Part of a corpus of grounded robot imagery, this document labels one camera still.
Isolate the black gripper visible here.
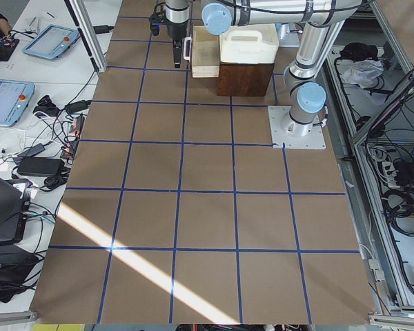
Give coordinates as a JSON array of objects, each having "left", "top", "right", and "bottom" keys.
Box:
[{"left": 166, "top": 19, "right": 188, "bottom": 68}]

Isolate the aluminium frame post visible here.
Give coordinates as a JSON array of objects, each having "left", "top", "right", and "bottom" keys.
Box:
[{"left": 64, "top": 0, "right": 107, "bottom": 74}]

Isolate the light wooden drawer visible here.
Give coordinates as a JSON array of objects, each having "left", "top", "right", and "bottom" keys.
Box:
[{"left": 191, "top": 26, "right": 220, "bottom": 78}]

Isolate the white plastic tray bin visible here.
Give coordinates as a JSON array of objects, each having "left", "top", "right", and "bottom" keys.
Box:
[{"left": 219, "top": 23, "right": 279, "bottom": 64}]

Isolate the black monitor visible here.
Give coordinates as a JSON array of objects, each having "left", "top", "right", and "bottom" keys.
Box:
[{"left": 0, "top": 177, "right": 30, "bottom": 245}]

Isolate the black white cloth pile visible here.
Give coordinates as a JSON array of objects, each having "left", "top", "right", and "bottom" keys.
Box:
[{"left": 339, "top": 42, "right": 384, "bottom": 89}]

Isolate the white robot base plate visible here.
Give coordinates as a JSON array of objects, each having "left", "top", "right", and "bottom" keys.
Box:
[{"left": 268, "top": 106, "right": 326, "bottom": 150}]

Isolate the black power brick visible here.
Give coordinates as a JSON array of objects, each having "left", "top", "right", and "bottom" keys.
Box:
[{"left": 17, "top": 157, "right": 64, "bottom": 177}]

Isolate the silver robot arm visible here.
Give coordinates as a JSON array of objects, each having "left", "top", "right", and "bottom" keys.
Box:
[{"left": 201, "top": 0, "right": 362, "bottom": 138}]

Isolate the blue teach pendant near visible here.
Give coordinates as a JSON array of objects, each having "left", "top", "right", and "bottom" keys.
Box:
[{"left": 0, "top": 79, "right": 35, "bottom": 127}]

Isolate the dark wooden cabinet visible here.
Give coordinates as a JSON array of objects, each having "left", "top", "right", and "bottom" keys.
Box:
[{"left": 217, "top": 63, "right": 275, "bottom": 97}]

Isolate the blue teach pendant far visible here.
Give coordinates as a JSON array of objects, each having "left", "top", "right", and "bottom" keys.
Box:
[{"left": 22, "top": 24, "right": 80, "bottom": 60}]

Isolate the white drawer handle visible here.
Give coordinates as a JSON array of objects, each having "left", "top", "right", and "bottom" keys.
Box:
[{"left": 183, "top": 37, "right": 193, "bottom": 61}]

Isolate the blue teach pendant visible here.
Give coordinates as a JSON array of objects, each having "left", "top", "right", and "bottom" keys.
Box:
[
  {"left": 0, "top": 79, "right": 35, "bottom": 127},
  {"left": 22, "top": 24, "right": 80, "bottom": 60}
]

